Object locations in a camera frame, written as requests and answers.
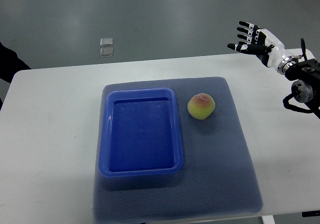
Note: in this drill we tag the grey blue textured mat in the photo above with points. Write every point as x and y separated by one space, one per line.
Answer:
217 177

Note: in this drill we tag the white table leg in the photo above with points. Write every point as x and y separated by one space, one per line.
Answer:
268 219

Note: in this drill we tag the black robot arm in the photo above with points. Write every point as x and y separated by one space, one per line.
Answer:
304 94

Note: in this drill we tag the upper metal floor plate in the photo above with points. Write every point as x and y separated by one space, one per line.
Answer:
106 41

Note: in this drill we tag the green red peach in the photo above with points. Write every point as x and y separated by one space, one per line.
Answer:
201 106

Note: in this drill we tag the blue plastic tray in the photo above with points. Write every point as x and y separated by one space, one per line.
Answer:
140 134

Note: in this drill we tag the lower metal floor plate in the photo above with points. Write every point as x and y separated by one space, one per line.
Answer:
106 52

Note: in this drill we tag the dark object at left edge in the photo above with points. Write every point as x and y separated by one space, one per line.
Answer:
10 64

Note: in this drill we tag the metal floor plate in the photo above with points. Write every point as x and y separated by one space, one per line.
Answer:
106 52
106 41

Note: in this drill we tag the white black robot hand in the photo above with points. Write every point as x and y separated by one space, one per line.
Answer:
258 41

